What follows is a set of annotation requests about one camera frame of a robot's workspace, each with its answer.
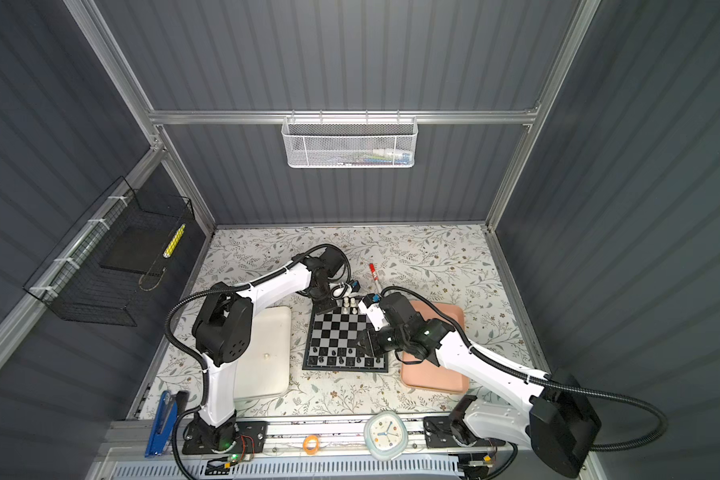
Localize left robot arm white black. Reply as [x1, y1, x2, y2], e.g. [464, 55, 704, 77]
[164, 244, 352, 455]

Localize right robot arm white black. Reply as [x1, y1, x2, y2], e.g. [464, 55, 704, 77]
[358, 286, 669, 478]

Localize white chess pieces on board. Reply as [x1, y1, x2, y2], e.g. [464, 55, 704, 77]
[312, 296, 362, 316]

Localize black chess pieces on board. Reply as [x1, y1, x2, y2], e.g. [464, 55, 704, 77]
[303, 346, 388, 372]

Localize black white chess board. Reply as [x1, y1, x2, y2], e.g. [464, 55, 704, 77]
[302, 312, 389, 373]

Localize pink plastic tray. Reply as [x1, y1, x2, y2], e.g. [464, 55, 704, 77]
[400, 300, 470, 394]

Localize red white marker pen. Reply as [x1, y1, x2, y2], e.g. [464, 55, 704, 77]
[369, 263, 383, 295]

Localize mint green alarm clock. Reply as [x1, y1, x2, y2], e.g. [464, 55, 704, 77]
[363, 411, 409, 461]

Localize white plastic tray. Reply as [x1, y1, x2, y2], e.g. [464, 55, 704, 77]
[234, 306, 292, 403]

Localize blue clamp tool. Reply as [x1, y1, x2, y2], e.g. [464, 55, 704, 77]
[144, 390, 189, 458]

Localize white wire basket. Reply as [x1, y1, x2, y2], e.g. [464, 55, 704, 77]
[281, 118, 419, 169]

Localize black wire basket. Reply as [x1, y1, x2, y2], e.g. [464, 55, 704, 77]
[24, 181, 197, 327]

